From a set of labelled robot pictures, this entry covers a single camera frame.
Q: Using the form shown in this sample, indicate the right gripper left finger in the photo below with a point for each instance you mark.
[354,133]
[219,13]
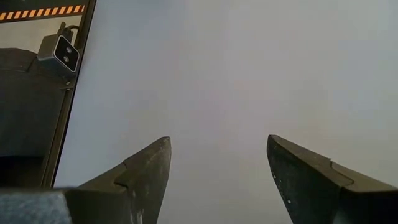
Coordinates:
[143,180]

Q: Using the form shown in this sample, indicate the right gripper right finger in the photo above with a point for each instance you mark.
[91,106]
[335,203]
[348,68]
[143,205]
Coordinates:
[304,186]

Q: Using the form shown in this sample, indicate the orange black hazard tape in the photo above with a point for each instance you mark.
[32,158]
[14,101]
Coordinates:
[43,12]

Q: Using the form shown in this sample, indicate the black aluminium table frame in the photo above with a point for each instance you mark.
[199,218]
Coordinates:
[66,118]

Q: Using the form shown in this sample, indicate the small grey table camera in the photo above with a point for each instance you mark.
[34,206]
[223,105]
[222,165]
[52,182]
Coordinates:
[62,54]

